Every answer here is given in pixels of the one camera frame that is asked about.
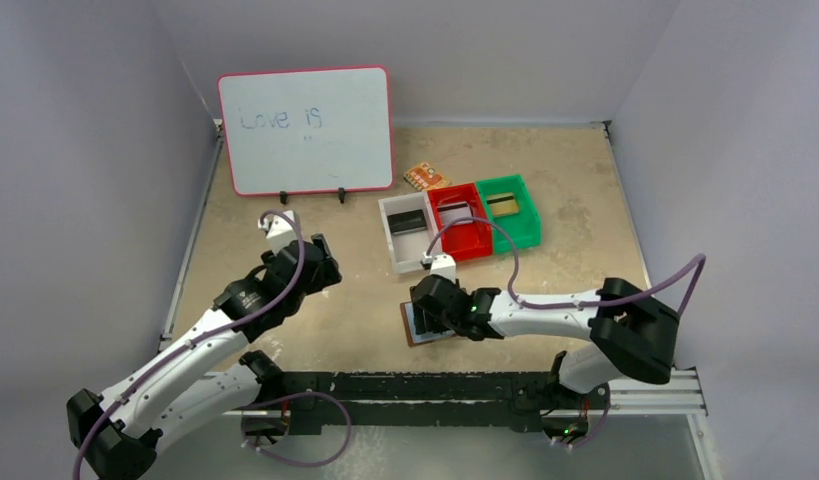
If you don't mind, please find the green plastic bin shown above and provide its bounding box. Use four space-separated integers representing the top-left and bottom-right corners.
475 174 542 249

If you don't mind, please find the orange spiral notebook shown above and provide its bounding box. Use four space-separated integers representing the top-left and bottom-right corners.
403 162 451 191

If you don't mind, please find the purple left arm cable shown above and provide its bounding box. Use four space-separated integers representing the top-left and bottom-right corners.
71 210 306 480

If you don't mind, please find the white plastic bin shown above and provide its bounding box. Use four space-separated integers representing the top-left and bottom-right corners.
378 192 439 275

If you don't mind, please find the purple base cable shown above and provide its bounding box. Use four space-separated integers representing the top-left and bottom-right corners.
239 390 354 468
549 389 614 452

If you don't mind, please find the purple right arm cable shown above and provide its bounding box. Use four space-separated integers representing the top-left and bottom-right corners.
422 216 707 316

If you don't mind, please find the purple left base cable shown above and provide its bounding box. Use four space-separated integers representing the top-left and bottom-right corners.
239 390 354 468

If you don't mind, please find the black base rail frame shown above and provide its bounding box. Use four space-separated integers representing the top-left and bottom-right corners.
238 351 705 437

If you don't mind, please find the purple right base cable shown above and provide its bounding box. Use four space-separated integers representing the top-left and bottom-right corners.
549 389 614 452

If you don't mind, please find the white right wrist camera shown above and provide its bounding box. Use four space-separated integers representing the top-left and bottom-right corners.
421 253 457 282

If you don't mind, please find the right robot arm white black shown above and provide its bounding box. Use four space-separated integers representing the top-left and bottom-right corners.
409 274 680 394

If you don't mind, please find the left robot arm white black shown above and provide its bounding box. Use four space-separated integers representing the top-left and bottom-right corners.
66 232 342 479

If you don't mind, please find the brown leather card holder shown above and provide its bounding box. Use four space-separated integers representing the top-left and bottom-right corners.
399 302 455 347

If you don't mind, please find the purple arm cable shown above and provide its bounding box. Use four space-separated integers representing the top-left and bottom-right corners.
422 216 707 316
71 210 306 480

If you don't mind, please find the silver card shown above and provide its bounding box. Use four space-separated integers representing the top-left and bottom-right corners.
436 201 473 226

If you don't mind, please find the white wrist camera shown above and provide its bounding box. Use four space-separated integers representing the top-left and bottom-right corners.
257 210 298 254
421 253 457 282

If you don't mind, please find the gold card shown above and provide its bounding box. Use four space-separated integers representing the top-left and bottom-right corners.
485 192 520 218

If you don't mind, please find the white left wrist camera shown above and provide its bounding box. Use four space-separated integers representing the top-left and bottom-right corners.
257 210 298 254

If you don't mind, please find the white board pink frame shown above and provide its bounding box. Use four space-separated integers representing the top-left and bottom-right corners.
217 65 395 196

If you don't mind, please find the black card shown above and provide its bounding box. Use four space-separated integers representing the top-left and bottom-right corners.
386 209 427 236

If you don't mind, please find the red plastic bin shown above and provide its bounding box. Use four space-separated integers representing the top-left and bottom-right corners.
427 183 493 262

